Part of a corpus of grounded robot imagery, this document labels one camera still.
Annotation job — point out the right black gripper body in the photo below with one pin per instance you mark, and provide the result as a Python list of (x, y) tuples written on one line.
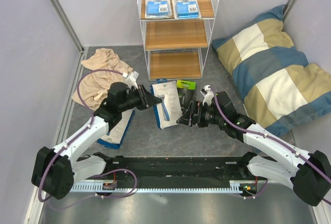
[(202, 112)]

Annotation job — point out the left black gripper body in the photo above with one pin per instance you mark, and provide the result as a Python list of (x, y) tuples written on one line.
[(138, 98)]

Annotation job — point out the Harry's razor box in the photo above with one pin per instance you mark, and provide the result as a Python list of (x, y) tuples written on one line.
[(115, 137), (169, 110)]

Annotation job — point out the blue Gillette razor blister pack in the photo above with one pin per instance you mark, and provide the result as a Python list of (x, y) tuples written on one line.
[(158, 9)]

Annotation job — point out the Gillette razor white card pack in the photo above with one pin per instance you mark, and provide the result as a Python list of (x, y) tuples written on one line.
[(186, 9)]

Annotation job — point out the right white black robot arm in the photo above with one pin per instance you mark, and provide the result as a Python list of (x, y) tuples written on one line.
[(306, 173)]

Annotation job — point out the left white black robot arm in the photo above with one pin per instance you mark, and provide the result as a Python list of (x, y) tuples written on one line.
[(57, 169)]

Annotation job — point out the black green Gillette razor box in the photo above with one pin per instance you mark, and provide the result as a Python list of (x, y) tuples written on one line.
[(186, 93)]

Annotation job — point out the beige crumpled cloth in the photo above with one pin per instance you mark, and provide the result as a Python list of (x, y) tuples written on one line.
[(105, 65)]

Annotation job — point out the blue beige checkered pillow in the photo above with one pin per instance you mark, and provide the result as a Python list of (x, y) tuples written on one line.
[(280, 89)]

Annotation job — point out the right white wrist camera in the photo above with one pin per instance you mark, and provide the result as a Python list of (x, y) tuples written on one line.
[(208, 95)]

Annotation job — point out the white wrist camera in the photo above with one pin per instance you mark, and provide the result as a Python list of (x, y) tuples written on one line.
[(131, 79), (208, 95)]

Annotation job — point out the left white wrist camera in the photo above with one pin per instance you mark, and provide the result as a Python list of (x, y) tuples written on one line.
[(131, 79)]

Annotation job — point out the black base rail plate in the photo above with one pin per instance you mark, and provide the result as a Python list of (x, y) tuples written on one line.
[(176, 171)]

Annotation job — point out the light blue slotted cable duct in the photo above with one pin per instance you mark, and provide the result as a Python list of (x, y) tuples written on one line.
[(102, 187)]

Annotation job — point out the white wire wooden shelf unit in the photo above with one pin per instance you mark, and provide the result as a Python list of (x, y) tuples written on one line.
[(177, 48)]

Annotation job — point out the aluminium frame rail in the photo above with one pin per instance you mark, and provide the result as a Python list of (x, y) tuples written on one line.
[(66, 23)]

